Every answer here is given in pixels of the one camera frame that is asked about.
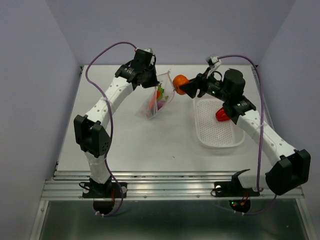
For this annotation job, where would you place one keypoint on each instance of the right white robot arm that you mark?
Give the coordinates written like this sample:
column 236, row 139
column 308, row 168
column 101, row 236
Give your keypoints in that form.
column 290, row 166

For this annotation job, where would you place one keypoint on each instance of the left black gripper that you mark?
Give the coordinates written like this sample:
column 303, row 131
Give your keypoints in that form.
column 154, row 82

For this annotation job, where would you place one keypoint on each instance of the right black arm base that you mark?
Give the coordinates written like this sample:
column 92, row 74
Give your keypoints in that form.
column 240, row 197

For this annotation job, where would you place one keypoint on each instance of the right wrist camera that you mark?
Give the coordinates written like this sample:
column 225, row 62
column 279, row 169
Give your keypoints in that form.
column 213, row 63

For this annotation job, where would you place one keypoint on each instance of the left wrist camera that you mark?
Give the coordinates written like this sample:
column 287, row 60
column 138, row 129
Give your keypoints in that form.
column 148, row 50

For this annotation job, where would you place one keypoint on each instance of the aluminium rail frame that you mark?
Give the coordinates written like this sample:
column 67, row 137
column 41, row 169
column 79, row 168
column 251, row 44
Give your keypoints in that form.
column 169, row 176

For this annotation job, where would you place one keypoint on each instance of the orange toy pumpkin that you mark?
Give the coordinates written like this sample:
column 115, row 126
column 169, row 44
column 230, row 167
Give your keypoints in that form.
column 179, row 81

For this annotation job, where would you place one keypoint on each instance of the red toy strawberry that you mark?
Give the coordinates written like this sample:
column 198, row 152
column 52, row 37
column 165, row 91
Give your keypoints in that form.
column 221, row 115

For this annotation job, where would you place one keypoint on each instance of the green toy leaf vegetable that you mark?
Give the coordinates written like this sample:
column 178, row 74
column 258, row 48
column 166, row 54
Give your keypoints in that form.
column 159, row 92

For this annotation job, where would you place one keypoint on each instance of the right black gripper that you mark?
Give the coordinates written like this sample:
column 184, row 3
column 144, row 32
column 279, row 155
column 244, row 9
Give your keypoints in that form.
column 191, row 88

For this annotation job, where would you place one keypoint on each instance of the clear zip top bag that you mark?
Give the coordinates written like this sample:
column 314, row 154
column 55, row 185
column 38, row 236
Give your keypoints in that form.
column 166, row 82

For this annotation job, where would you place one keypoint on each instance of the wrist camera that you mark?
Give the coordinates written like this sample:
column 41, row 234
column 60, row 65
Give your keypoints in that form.
column 148, row 50
column 213, row 63

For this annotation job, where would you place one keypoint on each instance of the white perforated plastic basket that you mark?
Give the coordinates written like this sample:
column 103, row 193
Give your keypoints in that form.
column 213, row 133

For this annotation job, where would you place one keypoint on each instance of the orange toy carrot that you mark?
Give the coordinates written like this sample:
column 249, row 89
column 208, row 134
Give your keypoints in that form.
column 152, row 106

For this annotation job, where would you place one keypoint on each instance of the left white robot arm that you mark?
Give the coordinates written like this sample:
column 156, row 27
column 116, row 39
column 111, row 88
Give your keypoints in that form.
column 90, row 129

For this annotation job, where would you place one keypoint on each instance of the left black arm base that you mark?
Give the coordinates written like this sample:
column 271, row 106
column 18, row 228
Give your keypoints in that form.
column 107, row 198

